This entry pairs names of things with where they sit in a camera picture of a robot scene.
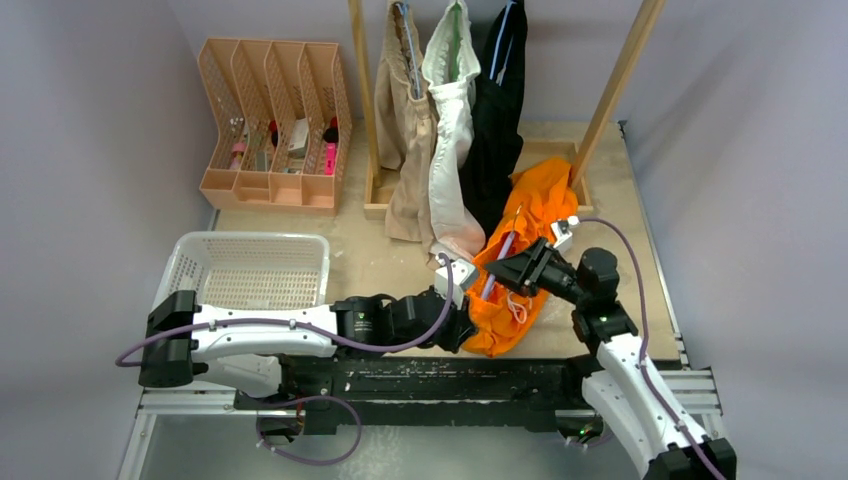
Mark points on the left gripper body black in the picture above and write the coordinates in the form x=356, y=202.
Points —
x=446, y=337

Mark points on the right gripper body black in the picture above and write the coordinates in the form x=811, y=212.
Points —
x=554, y=278

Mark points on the lilac plastic hanger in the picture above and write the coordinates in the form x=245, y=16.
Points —
x=504, y=250

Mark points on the orange shorts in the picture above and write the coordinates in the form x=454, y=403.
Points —
x=501, y=306

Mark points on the white plastic perforated basket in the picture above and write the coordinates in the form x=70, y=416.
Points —
x=249, y=270

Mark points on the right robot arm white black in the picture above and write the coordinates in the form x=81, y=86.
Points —
x=657, y=431

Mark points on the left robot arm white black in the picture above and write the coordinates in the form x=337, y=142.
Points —
x=243, y=349

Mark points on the black shorts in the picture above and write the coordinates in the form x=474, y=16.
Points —
x=485, y=177

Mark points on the beige shorts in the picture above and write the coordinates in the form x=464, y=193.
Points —
x=406, y=134

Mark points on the light blue hanger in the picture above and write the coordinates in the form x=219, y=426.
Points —
x=499, y=41

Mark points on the white shorts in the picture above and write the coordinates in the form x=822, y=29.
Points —
x=455, y=229

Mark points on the green hanger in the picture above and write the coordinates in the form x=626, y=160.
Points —
x=454, y=42

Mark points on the pink marker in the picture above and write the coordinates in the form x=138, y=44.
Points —
x=330, y=158

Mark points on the white small box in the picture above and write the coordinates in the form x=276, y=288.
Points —
x=298, y=139

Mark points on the peach plastic file organizer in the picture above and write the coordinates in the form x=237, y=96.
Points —
x=256, y=89

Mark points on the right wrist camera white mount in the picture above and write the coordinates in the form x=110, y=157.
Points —
x=563, y=231

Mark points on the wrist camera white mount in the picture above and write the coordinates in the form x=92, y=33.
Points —
x=454, y=279
x=563, y=231

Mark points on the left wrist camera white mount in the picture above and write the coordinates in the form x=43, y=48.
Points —
x=454, y=279

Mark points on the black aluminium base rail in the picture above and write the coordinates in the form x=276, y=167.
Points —
x=538, y=395

